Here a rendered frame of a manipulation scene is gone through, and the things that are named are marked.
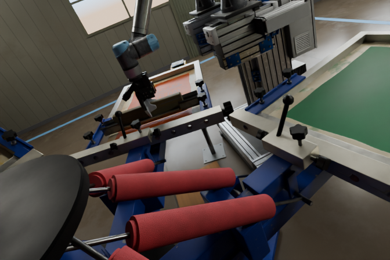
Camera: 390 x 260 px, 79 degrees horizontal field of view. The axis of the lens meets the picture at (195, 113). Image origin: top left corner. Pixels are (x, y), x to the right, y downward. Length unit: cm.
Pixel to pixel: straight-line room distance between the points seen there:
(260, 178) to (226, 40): 96
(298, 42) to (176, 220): 163
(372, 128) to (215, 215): 57
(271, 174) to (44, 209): 46
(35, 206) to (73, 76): 500
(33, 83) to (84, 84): 89
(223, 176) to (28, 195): 38
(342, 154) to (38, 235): 59
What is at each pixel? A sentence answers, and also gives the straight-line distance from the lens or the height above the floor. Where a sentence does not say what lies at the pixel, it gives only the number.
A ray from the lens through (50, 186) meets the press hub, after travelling 39.
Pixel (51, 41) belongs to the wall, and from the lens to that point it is 526.
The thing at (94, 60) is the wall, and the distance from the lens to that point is 520.
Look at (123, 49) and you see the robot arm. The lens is 105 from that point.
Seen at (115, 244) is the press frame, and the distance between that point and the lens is 68.
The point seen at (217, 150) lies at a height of 1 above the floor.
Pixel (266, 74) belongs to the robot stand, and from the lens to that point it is 183.
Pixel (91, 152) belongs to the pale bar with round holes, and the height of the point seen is 104.
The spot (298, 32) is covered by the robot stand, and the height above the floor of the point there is 93.
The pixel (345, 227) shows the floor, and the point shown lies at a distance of 176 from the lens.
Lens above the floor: 149
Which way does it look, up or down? 29 degrees down
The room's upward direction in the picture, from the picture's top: 22 degrees counter-clockwise
